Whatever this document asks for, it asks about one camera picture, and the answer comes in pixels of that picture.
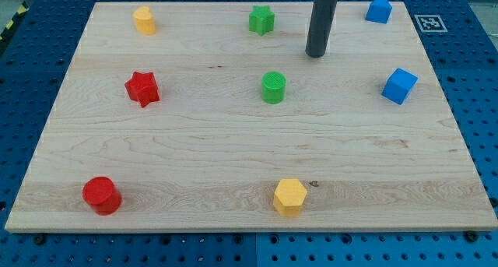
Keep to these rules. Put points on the green star block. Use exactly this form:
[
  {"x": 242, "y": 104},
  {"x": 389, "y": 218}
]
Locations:
[{"x": 261, "y": 20}]

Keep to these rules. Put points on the red star block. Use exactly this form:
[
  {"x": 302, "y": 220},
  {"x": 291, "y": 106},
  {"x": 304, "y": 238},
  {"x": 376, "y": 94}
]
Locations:
[{"x": 143, "y": 88}]

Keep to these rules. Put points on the light wooden board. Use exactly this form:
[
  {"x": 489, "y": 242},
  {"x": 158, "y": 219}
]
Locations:
[{"x": 208, "y": 156}]

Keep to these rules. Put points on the green cylinder block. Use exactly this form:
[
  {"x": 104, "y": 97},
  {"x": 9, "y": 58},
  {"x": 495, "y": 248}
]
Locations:
[{"x": 273, "y": 87}]

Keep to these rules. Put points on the yellow hexagon block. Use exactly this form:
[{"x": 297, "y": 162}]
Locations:
[{"x": 289, "y": 197}]

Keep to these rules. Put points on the yellow heart block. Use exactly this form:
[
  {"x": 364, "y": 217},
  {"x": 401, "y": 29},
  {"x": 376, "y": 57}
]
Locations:
[{"x": 144, "y": 21}]

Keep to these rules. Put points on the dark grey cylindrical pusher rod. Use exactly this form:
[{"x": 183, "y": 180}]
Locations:
[{"x": 321, "y": 19}]

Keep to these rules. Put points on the blue cube block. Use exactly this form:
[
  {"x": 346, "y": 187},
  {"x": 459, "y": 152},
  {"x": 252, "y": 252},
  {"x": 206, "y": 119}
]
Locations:
[{"x": 399, "y": 85}]

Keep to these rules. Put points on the red cylinder block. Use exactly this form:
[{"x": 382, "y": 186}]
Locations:
[{"x": 101, "y": 195}]

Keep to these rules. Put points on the blue pentagon house block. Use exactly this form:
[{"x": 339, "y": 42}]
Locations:
[{"x": 379, "y": 11}]

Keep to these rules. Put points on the white fiducial marker tag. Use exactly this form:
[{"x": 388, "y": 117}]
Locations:
[{"x": 430, "y": 23}]

